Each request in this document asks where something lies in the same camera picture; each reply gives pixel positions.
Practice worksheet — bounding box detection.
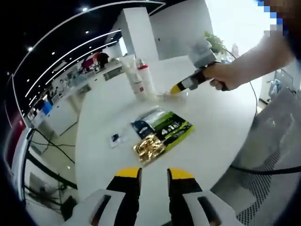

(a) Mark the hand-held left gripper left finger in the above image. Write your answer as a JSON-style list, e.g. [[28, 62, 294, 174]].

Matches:
[[88, 167, 143, 226]]

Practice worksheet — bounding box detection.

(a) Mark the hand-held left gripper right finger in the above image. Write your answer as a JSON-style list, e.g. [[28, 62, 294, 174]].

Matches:
[[166, 167, 237, 226]]

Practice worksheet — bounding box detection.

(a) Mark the small clear-capped skincare bottle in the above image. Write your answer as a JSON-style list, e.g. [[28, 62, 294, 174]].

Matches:
[[155, 91, 188, 104]]

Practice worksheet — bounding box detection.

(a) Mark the white red-collared skincare spray bottle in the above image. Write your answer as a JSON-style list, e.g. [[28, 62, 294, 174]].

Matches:
[[136, 58, 156, 96]]

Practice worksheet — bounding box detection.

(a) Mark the silver and blue skincare sachet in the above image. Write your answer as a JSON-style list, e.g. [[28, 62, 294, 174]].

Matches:
[[130, 105, 166, 141]]

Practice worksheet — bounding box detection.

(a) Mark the green skincare sachet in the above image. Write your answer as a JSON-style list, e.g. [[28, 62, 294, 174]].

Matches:
[[150, 111, 196, 153]]

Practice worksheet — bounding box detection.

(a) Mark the tall white skincare tube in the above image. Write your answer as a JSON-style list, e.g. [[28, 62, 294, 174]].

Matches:
[[120, 55, 144, 95]]

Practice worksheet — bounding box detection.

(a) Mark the clear sachet with dark square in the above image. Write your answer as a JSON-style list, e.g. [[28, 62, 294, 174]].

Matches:
[[108, 131, 130, 149]]

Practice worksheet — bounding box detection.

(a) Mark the gold foil skincare sachet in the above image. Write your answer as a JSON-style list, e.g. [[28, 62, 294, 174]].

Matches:
[[133, 136, 166, 166]]

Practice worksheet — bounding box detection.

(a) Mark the person's right hand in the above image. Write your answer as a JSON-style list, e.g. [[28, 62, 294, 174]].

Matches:
[[203, 62, 238, 92]]

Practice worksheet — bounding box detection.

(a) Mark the green potted plant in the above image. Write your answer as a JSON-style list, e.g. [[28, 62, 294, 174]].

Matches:
[[203, 31, 228, 54]]

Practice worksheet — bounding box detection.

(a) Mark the black laptop stand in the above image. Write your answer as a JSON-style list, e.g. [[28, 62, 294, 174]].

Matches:
[[23, 128, 79, 220]]

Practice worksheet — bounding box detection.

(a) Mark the white office desk row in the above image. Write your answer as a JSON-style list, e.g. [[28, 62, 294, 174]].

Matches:
[[28, 56, 127, 137]]

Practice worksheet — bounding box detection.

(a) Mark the blue box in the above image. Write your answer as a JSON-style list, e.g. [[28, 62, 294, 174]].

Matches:
[[42, 102, 53, 116]]

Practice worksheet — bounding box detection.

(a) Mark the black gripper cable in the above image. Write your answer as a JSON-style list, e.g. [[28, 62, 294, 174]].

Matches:
[[221, 48, 301, 176]]

